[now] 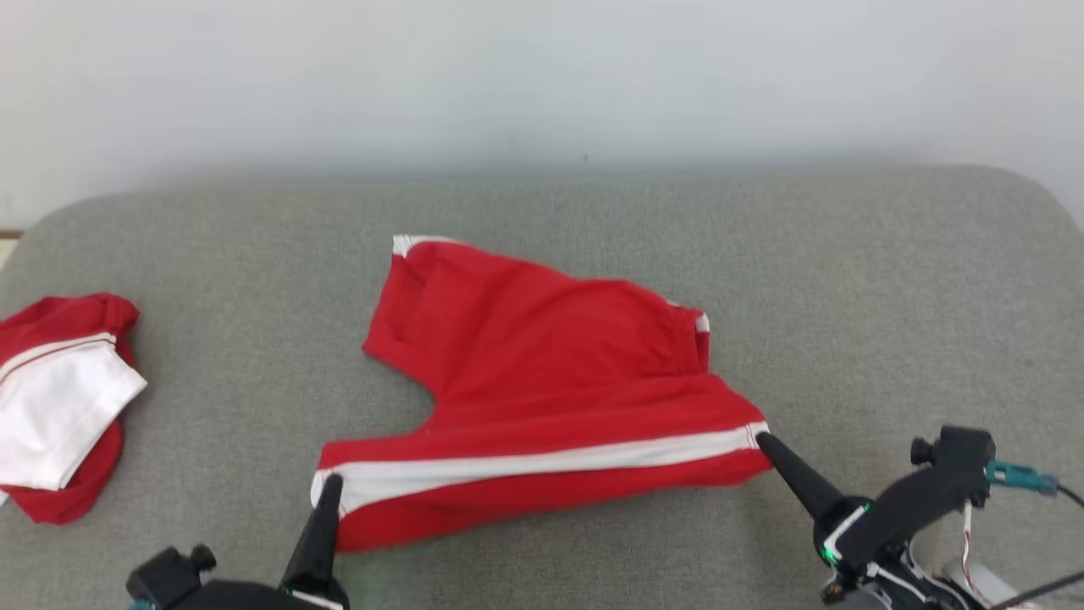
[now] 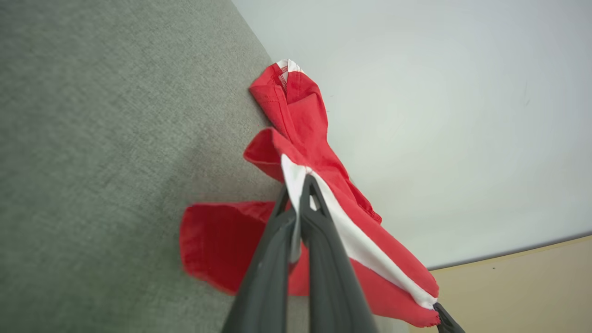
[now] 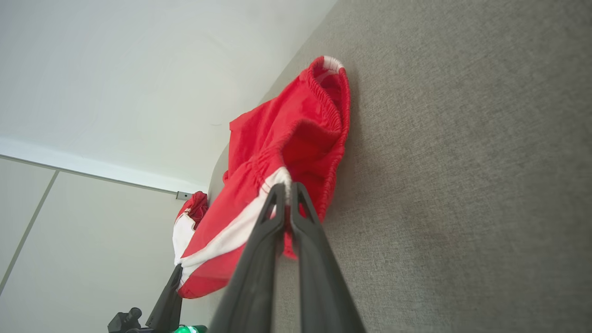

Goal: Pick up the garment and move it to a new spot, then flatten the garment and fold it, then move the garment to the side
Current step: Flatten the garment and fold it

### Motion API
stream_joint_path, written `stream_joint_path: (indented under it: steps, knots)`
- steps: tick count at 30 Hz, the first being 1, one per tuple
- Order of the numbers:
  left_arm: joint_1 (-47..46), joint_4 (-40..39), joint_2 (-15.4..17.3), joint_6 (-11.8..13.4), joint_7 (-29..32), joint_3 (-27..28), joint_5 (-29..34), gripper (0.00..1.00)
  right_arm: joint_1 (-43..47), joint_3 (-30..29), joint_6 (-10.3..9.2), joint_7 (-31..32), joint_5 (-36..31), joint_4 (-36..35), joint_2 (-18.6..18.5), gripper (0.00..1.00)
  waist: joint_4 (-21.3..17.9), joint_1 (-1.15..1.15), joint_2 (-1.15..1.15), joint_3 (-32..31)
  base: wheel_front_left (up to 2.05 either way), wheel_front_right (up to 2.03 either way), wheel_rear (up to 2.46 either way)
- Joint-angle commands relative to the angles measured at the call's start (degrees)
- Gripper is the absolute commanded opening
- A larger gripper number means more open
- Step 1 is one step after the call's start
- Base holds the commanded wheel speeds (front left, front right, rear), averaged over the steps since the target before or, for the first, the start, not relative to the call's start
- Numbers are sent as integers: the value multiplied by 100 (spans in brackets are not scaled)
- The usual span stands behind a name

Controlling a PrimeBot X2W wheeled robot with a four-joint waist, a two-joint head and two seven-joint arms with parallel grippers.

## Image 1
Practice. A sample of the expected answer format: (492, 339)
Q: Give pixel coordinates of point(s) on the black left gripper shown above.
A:
(271, 598)

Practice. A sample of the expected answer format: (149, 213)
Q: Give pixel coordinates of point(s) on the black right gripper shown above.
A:
(847, 576)

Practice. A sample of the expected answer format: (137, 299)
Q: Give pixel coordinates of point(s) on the red shorts with white stripe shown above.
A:
(542, 356)

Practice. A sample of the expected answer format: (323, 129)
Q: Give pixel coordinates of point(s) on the red jersey with white sleeves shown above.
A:
(59, 415)

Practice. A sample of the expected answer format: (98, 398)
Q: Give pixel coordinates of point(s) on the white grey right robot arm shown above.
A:
(931, 593)

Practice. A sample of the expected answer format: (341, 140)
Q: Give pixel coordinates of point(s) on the grey fabric sofa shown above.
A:
(542, 203)

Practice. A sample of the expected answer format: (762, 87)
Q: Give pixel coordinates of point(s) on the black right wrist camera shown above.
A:
(957, 457)

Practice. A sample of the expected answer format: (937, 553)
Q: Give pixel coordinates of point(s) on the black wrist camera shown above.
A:
(165, 580)
(957, 457)

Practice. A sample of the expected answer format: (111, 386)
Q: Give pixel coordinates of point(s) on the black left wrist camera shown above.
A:
(165, 580)

